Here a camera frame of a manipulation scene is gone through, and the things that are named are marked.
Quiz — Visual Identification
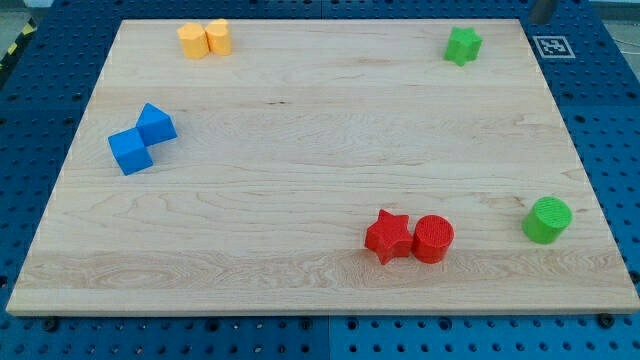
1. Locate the red star block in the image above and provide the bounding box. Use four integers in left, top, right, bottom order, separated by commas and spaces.
364, 209, 413, 265

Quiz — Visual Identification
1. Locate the light wooden board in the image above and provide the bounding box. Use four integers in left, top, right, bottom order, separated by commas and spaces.
7, 19, 639, 317

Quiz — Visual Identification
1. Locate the blue triangular prism block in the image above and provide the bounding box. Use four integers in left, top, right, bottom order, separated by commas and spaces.
136, 103, 177, 146

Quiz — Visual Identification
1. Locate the grey metal pusher rod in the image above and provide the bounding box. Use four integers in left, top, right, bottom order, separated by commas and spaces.
528, 0, 559, 25

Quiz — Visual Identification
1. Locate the blue cube block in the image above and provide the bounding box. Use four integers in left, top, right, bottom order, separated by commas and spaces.
108, 128, 153, 175

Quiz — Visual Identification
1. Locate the green cylinder block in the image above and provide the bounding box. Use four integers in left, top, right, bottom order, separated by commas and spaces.
522, 196, 573, 245

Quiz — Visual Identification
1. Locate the green star block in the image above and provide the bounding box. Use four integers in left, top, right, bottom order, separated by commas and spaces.
444, 27, 483, 66

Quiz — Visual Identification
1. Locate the white fiducial marker tag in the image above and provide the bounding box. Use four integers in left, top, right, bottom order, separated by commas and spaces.
533, 35, 575, 59

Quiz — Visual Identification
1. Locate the red cylinder block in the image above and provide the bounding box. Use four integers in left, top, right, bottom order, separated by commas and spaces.
412, 215, 455, 264

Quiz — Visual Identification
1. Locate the yellow heart block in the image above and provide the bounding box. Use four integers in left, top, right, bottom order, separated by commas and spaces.
205, 18, 232, 56

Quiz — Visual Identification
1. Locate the yellow hexagon block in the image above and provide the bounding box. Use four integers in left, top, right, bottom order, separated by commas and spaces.
177, 22, 210, 59

